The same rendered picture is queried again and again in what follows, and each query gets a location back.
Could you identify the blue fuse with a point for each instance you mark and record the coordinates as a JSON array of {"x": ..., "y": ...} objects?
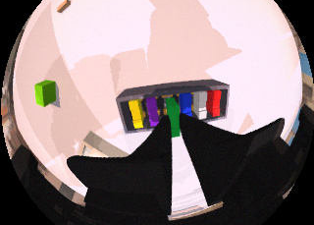
[{"x": 186, "y": 100}]

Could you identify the small lime green cube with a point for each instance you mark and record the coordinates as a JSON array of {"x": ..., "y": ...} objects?
[{"x": 45, "y": 93}]

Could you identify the dark grey fuse block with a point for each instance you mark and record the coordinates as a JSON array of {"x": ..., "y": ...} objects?
[{"x": 210, "y": 102}]

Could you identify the green fuse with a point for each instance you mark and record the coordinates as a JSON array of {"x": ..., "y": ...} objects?
[{"x": 174, "y": 112}]

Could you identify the grey square tray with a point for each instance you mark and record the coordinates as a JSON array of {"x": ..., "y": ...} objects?
[{"x": 94, "y": 146}]

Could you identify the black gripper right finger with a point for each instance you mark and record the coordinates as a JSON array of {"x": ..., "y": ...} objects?
[{"x": 218, "y": 156}]

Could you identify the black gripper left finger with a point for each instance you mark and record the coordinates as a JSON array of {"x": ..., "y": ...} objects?
[{"x": 148, "y": 170}]

